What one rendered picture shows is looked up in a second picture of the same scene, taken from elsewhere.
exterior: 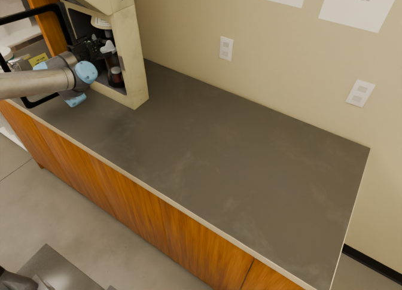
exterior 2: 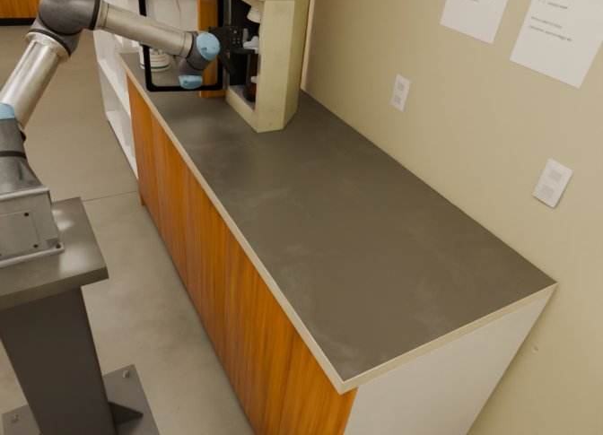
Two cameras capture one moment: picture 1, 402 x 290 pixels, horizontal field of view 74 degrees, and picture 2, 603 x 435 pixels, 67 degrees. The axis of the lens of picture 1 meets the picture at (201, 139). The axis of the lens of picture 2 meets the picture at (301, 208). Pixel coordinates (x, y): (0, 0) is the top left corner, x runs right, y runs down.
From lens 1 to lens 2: 0.61 m
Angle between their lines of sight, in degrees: 21
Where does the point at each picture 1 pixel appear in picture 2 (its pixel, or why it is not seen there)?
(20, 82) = (136, 22)
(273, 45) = (453, 94)
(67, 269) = (81, 222)
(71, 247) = (118, 300)
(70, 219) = (137, 271)
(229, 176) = (318, 226)
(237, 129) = (369, 192)
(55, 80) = (170, 37)
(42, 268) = (60, 212)
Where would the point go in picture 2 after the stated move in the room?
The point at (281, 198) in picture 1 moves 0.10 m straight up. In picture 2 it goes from (367, 273) to (375, 242)
